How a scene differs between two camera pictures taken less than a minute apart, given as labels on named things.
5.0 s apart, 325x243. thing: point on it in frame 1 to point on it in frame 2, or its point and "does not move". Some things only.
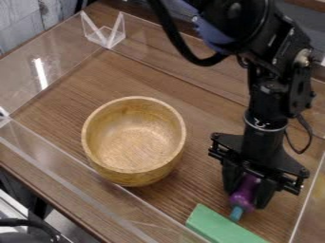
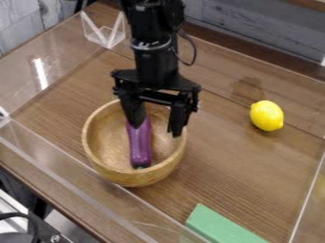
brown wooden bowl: (134, 138) does not move
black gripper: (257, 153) to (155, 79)
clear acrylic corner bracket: (104, 36) does not move
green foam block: (217, 227) does not move
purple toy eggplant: (241, 198) to (139, 143)
